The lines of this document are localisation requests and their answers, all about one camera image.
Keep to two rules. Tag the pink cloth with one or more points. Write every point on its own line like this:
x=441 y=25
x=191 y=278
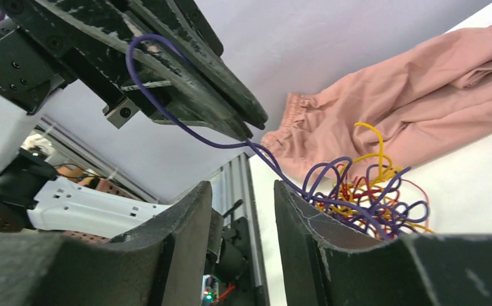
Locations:
x=415 y=106

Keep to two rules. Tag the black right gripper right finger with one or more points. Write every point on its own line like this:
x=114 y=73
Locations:
x=327 y=263

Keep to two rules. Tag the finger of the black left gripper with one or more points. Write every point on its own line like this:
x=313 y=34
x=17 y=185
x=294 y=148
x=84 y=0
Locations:
x=104 y=22
x=180 y=43

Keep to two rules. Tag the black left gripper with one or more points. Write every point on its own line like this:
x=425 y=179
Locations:
x=40 y=54

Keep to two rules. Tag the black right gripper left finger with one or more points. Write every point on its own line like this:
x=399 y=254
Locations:
x=160 y=262

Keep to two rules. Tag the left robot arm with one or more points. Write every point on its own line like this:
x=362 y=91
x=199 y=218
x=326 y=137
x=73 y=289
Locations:
x=33 y=195

